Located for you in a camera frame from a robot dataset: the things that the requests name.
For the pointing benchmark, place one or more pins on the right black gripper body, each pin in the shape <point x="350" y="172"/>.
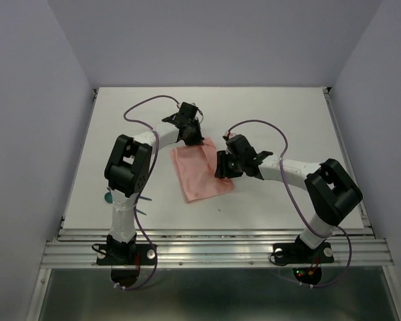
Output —
<point x="240" y="162"/>

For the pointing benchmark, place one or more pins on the pink satin napkin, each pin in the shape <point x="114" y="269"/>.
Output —
<point x="195" y="168"/>

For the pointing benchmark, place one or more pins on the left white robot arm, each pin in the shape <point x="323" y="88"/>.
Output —
<point x="128" y="168"/>

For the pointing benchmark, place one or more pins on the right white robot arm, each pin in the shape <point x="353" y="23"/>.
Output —
<point x="332" y="192"/>

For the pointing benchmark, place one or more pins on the teal plastic utensil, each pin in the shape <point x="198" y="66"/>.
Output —
<point x="141" y="197"/>

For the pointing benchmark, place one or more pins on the teal plastic spoon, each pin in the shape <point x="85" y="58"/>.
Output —
<point x="108" y="198"/>

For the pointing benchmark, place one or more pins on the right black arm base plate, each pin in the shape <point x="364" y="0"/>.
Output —
<point x="294" y="253"/>

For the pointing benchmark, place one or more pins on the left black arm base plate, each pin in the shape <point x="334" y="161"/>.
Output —
<point x="142" y="254"/>

